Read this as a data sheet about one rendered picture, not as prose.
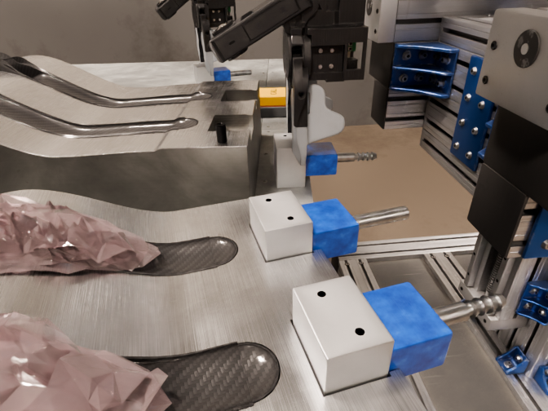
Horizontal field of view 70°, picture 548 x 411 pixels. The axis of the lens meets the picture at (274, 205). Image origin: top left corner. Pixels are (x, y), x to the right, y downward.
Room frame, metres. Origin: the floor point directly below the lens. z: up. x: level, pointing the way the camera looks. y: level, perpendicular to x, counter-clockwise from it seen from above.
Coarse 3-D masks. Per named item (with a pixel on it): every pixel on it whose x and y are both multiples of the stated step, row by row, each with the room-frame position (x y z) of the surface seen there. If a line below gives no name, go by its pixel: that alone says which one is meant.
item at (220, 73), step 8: (200, 64) 0.92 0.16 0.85; (200, 72) 0.89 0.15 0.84; (216, 72) 0.91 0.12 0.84; (224, 72) 0.91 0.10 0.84; (232, 72) 0.94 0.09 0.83; (240, 72) 0.94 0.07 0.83; (248, 72) 0.95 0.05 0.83; (200, 80) 0.89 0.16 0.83; (208, 80) 0.90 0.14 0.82; (216, 80) 0.91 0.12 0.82; (224, 80) 0.91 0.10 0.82
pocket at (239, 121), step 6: (240, 114) 0.45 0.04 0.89; (246, 114) 0.45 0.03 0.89; (216, 120) 0.45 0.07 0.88; (222, 120) 0.45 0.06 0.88; (228, 120) 0.45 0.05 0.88; (234, 120) 0.45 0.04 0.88; (240, 120) 0.45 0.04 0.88; (246, 120) 0.45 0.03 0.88; (252, 120) 0.45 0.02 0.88; (210, 126) 0.42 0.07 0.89; (228, 126) 0.45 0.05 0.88; (234, 126) 0.45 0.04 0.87; (240, 126) 0.45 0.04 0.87; (246, 126) 0.45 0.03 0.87; (252, 126) 0.45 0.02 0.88; (252, 132) 0.43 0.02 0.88
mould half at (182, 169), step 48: (48, 96) 0.49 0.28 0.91; (144, 96) 0.56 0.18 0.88; (0, 144) 0.36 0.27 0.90; (48, 144) 0.38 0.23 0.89; (96, 144) 0.38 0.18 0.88; (144, 144) 0.37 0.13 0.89; (192, 144) 0.36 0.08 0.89; (240, 144) 0.36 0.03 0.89; (0, 192) 0.36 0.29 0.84; (96, 192) 0.36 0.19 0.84; (144, 192) 0.36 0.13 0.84; (192, 192) 0.35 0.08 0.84; (240, 192) 0.35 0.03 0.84
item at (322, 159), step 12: (276, 144) 0.44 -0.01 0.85; (288, 144) 0.44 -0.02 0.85; (312, 144) 0.47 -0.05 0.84; (324, 144) 0.47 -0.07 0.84; (276, 156) 0.43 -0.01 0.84; (288, 156) 0.43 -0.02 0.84; (312, 156) 0.43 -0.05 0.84; (324, 156) 0.43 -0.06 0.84; (336, 156) 0.43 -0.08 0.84; (348, 156) 0.45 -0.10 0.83; (360, 156) 0.45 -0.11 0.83; (372, 156) 0.45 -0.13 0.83; (276, 168) 0.43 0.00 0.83; (288, 168) 0.43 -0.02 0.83; (300, 168) 0.43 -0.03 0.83; (312, 168) 0.43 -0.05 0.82; (324, 168) 0.43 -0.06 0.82; (336, 168) 0.43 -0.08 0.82; (276, 180) 0.43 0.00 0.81; (288, 180) 0.43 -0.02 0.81; (300, 180) 0.43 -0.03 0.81
